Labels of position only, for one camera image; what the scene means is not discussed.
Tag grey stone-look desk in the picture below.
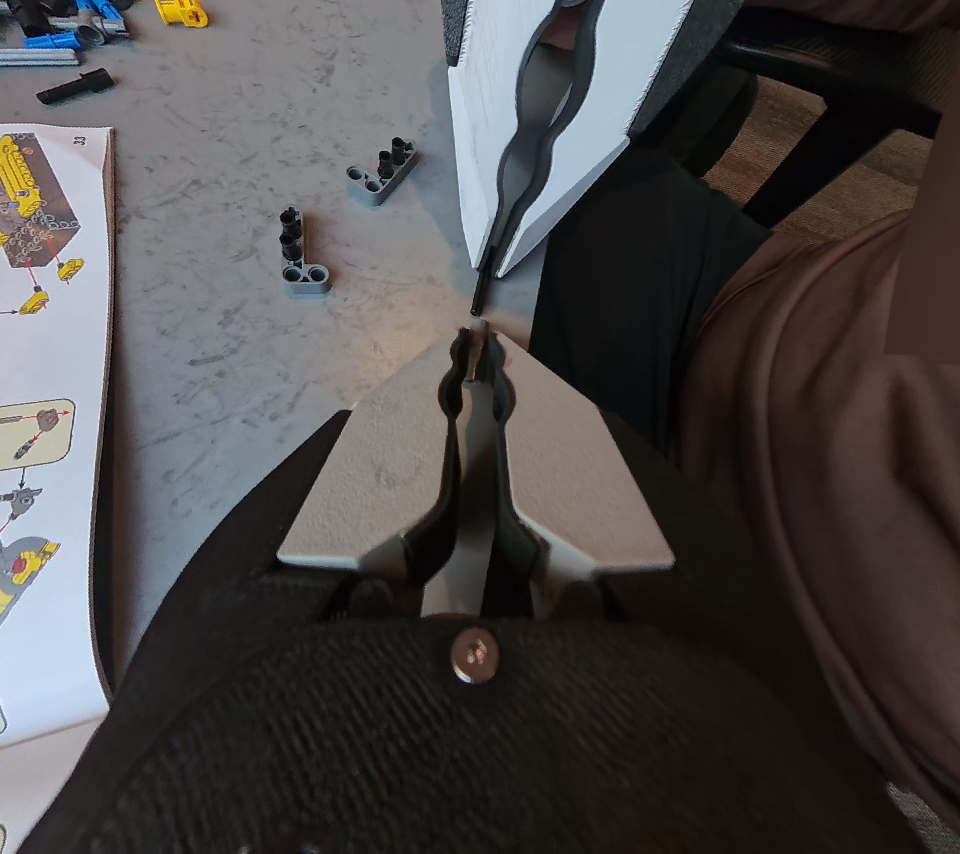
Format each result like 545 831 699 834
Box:
0 0 552 720

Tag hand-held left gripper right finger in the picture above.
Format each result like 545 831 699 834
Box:
486 330 676 618

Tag black axle pin with stop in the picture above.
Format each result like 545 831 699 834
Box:
36 68 116 106

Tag open instruction booklet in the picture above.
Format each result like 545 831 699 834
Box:
0 122 120 854

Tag black office chair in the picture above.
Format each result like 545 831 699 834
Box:
705 6 960 232

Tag grey L-shaped beam with pins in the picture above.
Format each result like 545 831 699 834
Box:
346 137 421 208
279 207 333 296

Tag person's black pants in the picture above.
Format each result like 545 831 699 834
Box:
525 141 774 465

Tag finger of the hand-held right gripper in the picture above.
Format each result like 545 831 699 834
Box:
448 0 571 271
496 0 704 279

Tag dark grey axle connector sleeve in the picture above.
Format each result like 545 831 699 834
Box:
459 320 494 386

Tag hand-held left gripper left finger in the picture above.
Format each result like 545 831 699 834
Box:
277 331 474 588

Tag yellow connector piece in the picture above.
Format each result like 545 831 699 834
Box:
154 0 211 30

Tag black axle rod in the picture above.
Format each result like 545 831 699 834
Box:
470 245 498 317

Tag light grey ribbed rod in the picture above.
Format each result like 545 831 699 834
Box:
0 46 82 69

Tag person's brown sweater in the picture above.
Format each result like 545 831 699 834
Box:
675 209 960 817

